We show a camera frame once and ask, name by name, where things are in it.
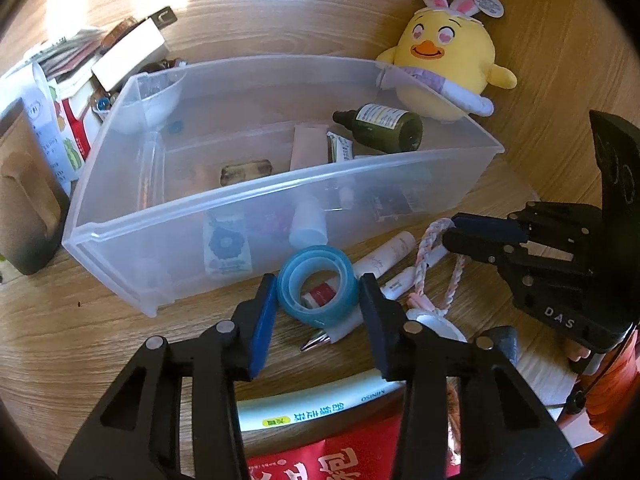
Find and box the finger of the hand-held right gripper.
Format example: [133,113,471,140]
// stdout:
[451,204,604,252]
[442,230,597,307]

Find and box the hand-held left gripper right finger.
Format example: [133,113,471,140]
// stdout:
[357,272,586,480]

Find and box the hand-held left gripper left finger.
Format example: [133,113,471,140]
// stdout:
[57,272,278,480]

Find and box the white pen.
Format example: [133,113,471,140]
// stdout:
[299,310,363,352]

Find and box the short white tube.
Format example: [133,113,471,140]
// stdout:
[380,267,416,301]

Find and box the blue tape roll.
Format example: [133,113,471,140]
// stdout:
[276,246,360,322]

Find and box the pink white braided rope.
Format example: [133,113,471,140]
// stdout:
[406,217,468,317]

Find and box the small red item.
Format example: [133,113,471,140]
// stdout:
[301,284,336,308]

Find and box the white cosmetic tube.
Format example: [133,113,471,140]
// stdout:
[352,231,415,278]

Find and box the light blue bottle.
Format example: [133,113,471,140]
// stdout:
[202,215,251,276]

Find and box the large white tube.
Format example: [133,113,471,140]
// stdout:
[235,367,408,436]

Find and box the white plastic bottle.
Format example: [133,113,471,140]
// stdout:
[290,197,328,246]

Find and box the clear plastic box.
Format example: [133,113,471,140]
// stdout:
[61,55,505,318]

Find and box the dark green bottle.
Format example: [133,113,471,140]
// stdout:
[333,103,424,154]

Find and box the red envelope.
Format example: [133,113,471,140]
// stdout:
[245,412,461,480]

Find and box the translucent brown block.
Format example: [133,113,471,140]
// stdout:
[220,159,273,186]

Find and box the small white tube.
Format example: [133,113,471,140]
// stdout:
[326,131,355,163]

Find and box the pink packet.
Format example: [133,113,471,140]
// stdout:
[290,125,331,171]

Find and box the person's right forearm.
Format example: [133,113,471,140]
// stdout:
[585,330,640,436]

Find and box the person's right hand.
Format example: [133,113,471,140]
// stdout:
[565,340,593,363]

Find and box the yellow chick plush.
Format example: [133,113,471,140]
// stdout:
[375,0,518,123]

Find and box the glass bowl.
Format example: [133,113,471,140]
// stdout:
[107,67,188,133]

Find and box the brown lidded mug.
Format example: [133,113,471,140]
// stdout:
[0,97,71,276]

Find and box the white fruit printed carton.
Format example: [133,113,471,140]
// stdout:
[50,77,101,181]

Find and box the pile of glass beads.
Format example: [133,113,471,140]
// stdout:
[90,57,187,113]

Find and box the white cardboard box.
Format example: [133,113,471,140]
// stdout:
[91,17,168,88]

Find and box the dark flat clip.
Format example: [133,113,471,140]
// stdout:
[149,6,179,28]

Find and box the stack of books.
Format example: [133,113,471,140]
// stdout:
[22,25,136,81]

